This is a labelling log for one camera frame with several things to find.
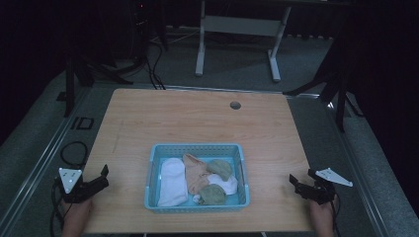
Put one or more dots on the green sock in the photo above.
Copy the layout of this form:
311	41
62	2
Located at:
221	168
213	195

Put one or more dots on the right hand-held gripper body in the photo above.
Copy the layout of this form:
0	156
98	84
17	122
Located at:
321	191

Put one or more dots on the person's right hand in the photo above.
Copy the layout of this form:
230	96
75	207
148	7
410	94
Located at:
322	219

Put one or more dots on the beige sock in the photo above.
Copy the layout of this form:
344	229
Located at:
195	176

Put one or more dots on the black tripod stand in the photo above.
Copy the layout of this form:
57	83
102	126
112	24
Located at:
341	89
69	85

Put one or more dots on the blue plastic basket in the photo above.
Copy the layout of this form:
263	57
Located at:
154	184

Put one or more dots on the dark equipment tower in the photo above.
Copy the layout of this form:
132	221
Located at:
140	26

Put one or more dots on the white metal table frame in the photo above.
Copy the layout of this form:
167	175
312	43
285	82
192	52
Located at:
240	25

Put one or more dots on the short white sock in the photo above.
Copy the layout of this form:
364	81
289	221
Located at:
229	185

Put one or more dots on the person's left hand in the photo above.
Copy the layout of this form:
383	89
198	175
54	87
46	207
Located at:
76	217

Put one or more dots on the long white sock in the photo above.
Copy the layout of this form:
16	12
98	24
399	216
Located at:
172	181

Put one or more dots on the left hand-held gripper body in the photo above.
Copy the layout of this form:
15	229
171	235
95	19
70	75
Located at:
69	179

